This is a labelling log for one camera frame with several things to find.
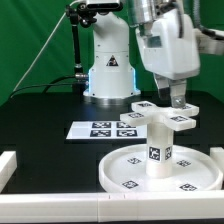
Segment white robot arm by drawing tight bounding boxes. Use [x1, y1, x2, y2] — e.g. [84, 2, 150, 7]
[84, 0, 224, 108]

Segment black cables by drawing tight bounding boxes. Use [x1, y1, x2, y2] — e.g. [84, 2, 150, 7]
[9, 74, 88, 100]

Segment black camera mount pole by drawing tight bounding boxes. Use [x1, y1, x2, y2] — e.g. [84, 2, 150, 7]
[65, 3, 96, 95]

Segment white cross-shaped table base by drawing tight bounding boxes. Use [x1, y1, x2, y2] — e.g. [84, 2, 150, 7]
[120, 101, 199, 131]

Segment white U-shaped border fence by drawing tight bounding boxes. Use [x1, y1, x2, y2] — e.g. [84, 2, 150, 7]
[0, 152, 224, 223]

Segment white round table top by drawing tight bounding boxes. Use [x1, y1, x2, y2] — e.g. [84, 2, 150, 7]
[99, 144, 224, 193]

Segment white marker plate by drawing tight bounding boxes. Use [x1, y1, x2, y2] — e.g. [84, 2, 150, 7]
[66, 121, 147, 140]

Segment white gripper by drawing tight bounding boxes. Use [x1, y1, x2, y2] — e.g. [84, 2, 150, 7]
[135, 9, 200, 108]

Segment white cable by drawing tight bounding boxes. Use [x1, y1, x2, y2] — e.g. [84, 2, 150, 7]
[12, 0, 84, 93]

